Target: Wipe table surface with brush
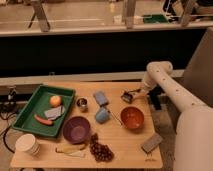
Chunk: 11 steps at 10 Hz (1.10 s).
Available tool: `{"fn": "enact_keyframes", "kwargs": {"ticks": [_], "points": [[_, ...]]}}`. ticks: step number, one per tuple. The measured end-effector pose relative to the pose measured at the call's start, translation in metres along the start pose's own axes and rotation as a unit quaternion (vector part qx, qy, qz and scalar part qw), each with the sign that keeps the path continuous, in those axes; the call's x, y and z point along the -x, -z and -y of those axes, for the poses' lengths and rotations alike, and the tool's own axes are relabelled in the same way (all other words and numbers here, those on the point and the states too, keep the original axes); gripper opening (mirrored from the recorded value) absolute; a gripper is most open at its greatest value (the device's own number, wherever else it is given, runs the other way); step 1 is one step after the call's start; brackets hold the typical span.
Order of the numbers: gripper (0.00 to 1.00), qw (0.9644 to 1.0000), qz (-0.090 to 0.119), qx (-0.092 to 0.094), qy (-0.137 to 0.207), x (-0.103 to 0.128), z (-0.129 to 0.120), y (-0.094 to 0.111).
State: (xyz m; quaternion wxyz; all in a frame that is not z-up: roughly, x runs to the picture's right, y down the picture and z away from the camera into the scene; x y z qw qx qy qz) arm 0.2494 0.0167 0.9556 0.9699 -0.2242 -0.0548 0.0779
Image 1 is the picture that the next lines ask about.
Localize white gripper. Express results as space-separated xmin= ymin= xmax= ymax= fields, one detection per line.
xmin=134 ymin=79 xmax=156 ymax=98

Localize orange bowl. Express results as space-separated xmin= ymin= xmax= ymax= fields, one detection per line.
xmin=120 ymin=106 xmax=144 ymax=130

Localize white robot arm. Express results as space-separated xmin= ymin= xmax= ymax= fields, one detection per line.
xmin=141 ymin=61 xmax=213 ymax=171

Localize metal spoon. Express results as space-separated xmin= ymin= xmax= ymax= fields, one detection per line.
xmin=107 ymin=108 xmax=123 ymax=126

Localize blue sponge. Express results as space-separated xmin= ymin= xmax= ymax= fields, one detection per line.
xmin=93 ymin=91 xmax=109 ymax=106

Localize light blue mug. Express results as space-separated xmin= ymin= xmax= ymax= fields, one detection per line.
xmin=95 ymin=107 xmax=110 ymax=124

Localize grey block sponge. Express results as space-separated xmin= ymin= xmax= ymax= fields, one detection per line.
xmin=141 ymin=133 xmax=163 ymax=153

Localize small metal cup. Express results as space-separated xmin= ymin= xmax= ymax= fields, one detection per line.
xmin=76 ymin=98 xmax=88 ymax=112

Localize green box in background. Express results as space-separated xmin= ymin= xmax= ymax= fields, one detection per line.
xmin=143 ymin=14 xmax=168 ymax=24

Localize bunch of dark grapes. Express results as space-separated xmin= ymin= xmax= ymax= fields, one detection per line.
xmin=89 ymin=133 xmax=114 ymax=162

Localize purple bowl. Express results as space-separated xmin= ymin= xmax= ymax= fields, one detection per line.
xmin=63 ymin=116 xmax=91 ymax=144

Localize red yellow apple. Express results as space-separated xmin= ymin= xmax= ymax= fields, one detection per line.
xmin=49 ymin=95 xmax=62 ymax=107

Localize yellow banana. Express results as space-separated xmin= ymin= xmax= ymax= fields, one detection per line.
xmin=55 ymin=144 xmax=86 ymax=157

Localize grey sponge in tray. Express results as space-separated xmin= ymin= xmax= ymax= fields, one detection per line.
xmin=44 ymin=105 xmax=65 ymax=120

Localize red sausage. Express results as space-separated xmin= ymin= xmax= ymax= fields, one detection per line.
xmin=34 ymin=115 xmax=53 ymax=126

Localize green plastic tray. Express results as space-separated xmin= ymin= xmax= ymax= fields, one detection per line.
xmin=13 ymin=85 xmax=75 ymax=137

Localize black cables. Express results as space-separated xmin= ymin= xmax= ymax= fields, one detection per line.
xmin=0 ymin=85 xmax=21 ymax=154

